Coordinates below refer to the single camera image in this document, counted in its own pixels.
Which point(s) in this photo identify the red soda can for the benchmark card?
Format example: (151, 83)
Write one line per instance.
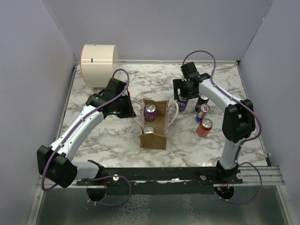
(204, 127)

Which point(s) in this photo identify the black and gold can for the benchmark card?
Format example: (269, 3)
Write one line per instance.
(202, 99)

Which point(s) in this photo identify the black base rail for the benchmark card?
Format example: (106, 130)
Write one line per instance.
(161, 180)

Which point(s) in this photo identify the blue and silver energy can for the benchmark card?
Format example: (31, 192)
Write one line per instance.
(202, 112)

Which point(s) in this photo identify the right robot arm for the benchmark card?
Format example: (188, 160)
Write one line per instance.
(238, 120)

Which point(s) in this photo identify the silver top can front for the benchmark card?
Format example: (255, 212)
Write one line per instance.
(148, 130)

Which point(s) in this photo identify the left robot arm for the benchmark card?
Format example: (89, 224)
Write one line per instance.
(55, 162)

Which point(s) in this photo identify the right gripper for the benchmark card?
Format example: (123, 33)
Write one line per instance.
(178, 84)

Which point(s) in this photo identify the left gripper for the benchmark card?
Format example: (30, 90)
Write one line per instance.
(130, 113)

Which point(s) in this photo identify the purple soda can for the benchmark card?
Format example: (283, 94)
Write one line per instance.
(150, 111)
(182, 103)

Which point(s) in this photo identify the cream cylindrical container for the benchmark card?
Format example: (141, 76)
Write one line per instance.
(98, 62)

